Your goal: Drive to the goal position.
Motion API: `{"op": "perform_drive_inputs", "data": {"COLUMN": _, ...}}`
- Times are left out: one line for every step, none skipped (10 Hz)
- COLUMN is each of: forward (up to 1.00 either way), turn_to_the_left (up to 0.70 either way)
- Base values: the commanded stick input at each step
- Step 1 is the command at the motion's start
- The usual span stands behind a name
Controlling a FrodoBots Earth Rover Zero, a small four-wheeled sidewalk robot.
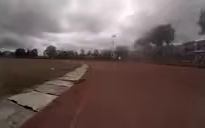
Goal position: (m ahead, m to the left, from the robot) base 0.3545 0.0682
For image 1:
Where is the red running track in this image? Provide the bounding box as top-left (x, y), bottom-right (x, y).
top-left (21, 60), bottom-right (205, 128)

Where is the long pale building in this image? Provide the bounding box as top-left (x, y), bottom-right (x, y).
top-left (133, 37), bottom-right (205, 67)

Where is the pale concrete kerb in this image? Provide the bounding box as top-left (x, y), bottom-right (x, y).
top-left (0, 63), bottom-right (90, 128)

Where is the brown dry grass field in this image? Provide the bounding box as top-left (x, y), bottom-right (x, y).
top-left (0, 58), bottom-right (86, 101)

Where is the large dark tree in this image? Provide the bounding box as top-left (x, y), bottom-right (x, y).
top-left (133, 23), bottom-right (176, 58)

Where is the tall light mast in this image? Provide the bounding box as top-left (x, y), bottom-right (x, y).
top-left (110, 34), bottom-right (118, 60)

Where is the fence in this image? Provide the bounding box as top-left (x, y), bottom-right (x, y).
top-left (126, 44), bottom-right (205, 68)

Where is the row of trees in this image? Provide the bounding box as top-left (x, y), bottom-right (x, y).
top-left (0, 41), bottom-right (131, 61)

